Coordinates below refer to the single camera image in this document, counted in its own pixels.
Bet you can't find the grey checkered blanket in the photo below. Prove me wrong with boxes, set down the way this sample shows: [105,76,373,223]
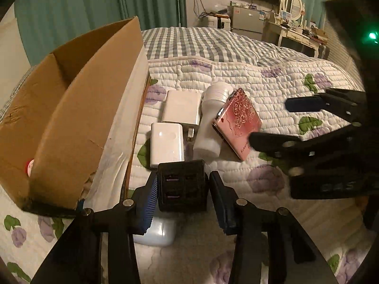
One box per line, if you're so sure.
[140,26,322,66]

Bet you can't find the brown cardboard box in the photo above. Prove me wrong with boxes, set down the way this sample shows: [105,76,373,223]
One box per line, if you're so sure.
[0,16,152,219]

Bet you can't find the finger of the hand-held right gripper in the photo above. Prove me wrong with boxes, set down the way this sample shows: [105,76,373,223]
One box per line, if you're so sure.
[249,123,368,178]
[285,88,361,122]

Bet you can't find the white oval vanity mirror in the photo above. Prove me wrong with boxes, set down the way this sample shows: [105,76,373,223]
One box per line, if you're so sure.
[280,0,306,22]

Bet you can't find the white rounded charger block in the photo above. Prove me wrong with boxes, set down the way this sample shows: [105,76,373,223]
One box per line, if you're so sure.
[139,212,177,247]

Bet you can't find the white floral quilt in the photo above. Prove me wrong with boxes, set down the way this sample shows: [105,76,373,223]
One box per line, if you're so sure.
[0,57,369,284]

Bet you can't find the white plastic bottle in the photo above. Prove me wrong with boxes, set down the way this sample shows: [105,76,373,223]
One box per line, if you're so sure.
[192,83,234,159]

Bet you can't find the pink floral tin case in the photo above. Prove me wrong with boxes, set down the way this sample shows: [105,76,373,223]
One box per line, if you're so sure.
[212,88,263,162]

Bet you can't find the white power bank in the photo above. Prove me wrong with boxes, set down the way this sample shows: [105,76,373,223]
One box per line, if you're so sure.
[150,122,186,171]

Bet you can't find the silver mini fridge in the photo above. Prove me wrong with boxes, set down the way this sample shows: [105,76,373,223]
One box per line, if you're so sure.
[230,6,266,41]

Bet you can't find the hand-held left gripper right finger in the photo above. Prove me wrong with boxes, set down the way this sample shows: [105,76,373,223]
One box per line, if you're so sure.
[209,171,335,284]

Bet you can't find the black multi-port charger cube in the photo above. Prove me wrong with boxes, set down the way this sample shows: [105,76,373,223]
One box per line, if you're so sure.
[156,160,209,212]

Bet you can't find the white countertop appliance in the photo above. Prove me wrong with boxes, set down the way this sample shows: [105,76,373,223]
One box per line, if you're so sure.
[204,15,232,31]

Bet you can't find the white flat rectangular box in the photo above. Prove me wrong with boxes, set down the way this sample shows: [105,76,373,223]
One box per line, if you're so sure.
[161,90,202,126]

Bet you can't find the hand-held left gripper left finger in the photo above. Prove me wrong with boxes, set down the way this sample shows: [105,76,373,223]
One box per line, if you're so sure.
[30,170,158,284]

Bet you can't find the hanging wall cable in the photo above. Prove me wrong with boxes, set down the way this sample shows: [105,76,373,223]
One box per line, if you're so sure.
[192,0,208,19]

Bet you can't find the white dressing table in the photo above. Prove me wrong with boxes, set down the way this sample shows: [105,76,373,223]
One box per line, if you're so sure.
[278,20,330,59]

